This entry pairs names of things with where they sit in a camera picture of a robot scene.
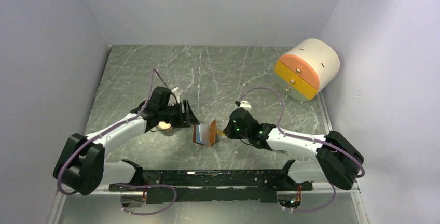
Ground brown leather card holder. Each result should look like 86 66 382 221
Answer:
192 120 226 147

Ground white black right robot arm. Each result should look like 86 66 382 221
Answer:
223 107 364 190

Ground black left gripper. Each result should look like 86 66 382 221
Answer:
159 99 200 129

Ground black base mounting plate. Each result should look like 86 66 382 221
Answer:
108 169 313 204

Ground aluminium frame rail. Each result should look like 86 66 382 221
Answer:
48 92 362 224

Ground round pastel drawer cabinet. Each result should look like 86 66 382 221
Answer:
274 38 340 102

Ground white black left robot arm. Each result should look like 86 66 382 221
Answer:
53 86 200 195

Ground beige oval tray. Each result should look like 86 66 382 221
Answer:
156 121 173 132

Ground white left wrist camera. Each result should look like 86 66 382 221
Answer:
169 87 183 105

